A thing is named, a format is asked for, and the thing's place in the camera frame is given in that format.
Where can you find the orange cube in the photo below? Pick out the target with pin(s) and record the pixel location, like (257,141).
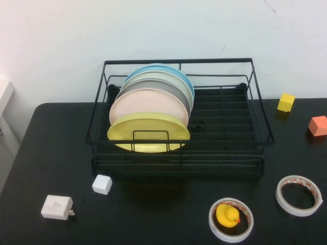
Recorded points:
(318,126)

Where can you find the white cube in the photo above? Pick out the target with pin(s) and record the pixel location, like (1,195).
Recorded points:
(102,184)

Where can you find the grey plate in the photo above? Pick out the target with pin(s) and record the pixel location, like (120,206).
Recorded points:
(163,85)

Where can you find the yellow plate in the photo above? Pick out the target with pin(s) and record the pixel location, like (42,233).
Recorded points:
(148,122)

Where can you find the white double-sided tape roll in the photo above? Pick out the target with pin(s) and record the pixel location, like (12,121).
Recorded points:
(212,222)
(279,201)

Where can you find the blue plate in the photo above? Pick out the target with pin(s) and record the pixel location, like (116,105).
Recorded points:
(148,69)

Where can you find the yellow rubber duck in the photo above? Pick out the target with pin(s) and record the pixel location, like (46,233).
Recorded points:
(226,215)

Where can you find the yellow cube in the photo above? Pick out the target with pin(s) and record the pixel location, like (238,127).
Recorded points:
(285,102)

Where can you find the pink plate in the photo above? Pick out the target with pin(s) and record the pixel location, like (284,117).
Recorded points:
(143,102)

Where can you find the pale green plate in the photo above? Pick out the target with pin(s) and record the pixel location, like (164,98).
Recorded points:
(166,77)

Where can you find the white power adapter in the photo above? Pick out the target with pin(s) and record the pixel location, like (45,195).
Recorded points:
(55,206)

